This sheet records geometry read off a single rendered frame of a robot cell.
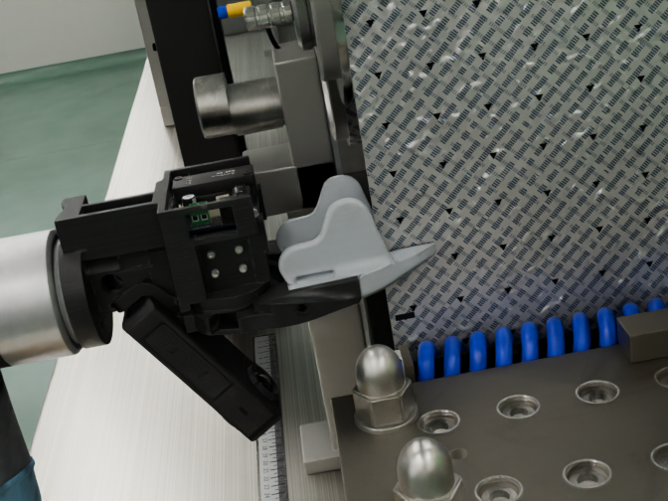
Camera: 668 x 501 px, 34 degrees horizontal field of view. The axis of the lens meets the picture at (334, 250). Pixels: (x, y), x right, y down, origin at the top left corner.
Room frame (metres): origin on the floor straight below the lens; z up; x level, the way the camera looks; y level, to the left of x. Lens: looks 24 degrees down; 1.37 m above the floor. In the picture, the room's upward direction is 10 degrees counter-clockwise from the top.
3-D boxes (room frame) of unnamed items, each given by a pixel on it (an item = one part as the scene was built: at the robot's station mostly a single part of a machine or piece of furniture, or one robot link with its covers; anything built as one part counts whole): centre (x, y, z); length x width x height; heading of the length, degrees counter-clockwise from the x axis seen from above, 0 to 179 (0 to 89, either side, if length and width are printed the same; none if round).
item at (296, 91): (0.68, 0.02, 1.05); 0.06 x 0.05 x 0.31; 91
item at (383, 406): (0.52, -0.01, 1.05); 0.04 x 0.04 x 0.04
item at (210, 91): (0.68, 0.06, 1.18); 0.04 x 0.02 x 0.04; 1
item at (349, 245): (0.57, -0.01, 1.11); 0.09 x 0.03 x 0.06; 90
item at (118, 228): (0.58, 0.09, 1.12); 0.12 x 0.08 x 0.09; 91
